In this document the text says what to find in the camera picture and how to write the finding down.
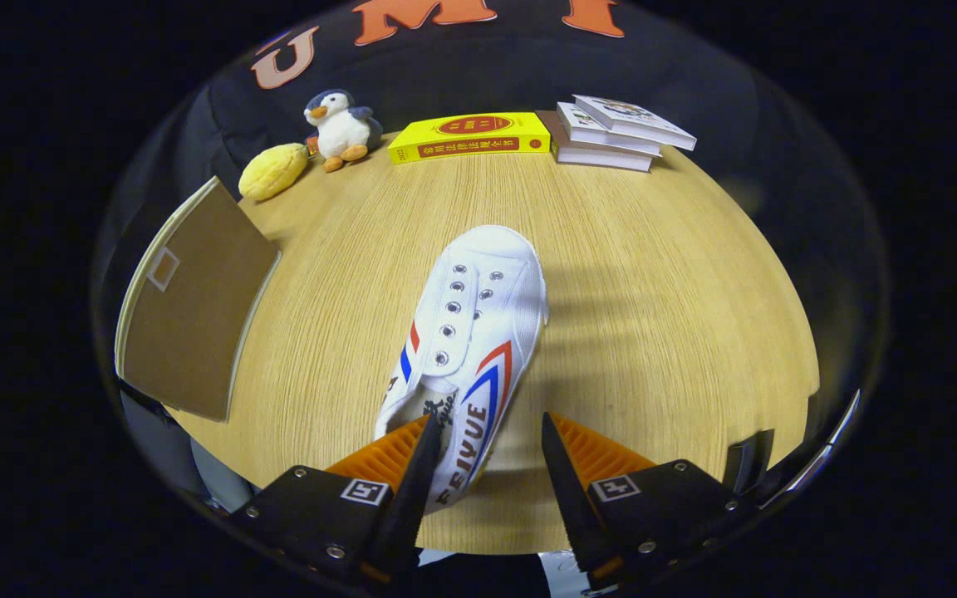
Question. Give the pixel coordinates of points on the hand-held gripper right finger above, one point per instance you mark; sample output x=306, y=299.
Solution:
x=570, y=490

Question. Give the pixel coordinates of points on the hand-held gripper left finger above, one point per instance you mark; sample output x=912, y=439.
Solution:
x=416, y=490

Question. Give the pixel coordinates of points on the white canvas shoe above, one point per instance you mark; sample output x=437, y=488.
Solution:
x=487, y=299

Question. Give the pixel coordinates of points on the cream fabric storage box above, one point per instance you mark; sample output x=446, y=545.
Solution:
x=192, y=307

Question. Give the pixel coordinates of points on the yellow round plush toy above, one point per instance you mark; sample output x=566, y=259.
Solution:
x=272, y=171

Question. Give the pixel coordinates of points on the yellow book with red circle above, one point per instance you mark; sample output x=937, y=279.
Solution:
x=466, y=137

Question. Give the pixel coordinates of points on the penguin plush toy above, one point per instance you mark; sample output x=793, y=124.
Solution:
x=341, y=129

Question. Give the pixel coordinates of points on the illustrated cover white book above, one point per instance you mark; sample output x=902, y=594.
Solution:
x=636, y=120

